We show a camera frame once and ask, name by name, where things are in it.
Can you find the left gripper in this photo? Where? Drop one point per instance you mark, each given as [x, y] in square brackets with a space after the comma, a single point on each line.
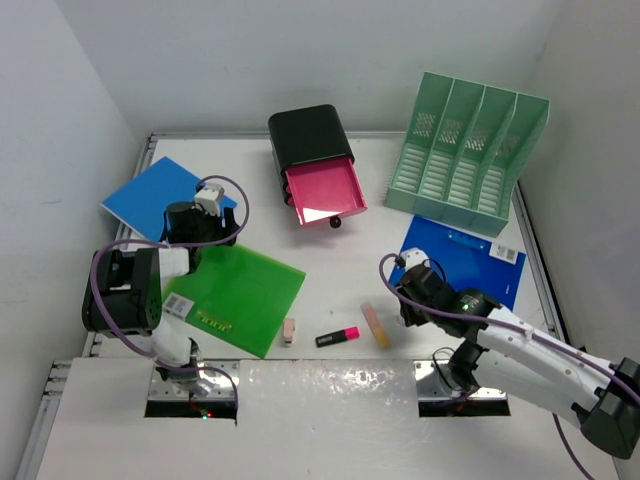
[223, 233]

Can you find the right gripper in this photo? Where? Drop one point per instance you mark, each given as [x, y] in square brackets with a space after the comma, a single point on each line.
[410, 317]

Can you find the orange pink highlighter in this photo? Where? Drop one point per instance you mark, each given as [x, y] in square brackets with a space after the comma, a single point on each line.
[381, 337]

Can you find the pink black highlighter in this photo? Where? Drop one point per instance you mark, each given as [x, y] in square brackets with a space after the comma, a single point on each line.
[337, 337]

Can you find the pink top drawer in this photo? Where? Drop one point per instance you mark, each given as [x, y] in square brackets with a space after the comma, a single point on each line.
[325, 191]

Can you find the pink stapler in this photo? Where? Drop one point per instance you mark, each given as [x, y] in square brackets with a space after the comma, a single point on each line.
[288, 331]

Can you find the black pink drawer organizer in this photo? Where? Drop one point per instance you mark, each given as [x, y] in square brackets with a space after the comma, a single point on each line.
[303, 136]

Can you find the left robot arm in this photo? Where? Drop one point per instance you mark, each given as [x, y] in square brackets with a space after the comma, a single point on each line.
[123, 298]

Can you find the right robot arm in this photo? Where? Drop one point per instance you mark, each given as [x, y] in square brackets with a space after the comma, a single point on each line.
[600, 397]

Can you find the light blue notebook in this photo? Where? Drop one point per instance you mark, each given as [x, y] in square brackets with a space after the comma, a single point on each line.
[140, 203]

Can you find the dark blue clipboard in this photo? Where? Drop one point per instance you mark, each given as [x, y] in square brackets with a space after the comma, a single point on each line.
[468, 260]

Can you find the green plastic folder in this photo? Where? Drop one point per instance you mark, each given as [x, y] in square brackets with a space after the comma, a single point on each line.
[236, 294]

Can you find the green file organizer rack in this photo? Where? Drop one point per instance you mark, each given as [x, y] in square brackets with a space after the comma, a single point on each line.
[465, 149]

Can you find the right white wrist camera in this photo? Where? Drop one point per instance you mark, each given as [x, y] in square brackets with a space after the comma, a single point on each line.
[414, 257]

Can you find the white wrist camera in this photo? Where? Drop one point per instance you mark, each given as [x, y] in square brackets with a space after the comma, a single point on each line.
[414, 257]
[209, 198]

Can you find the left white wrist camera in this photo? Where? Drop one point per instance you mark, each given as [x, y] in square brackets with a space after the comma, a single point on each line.
[209, 198]

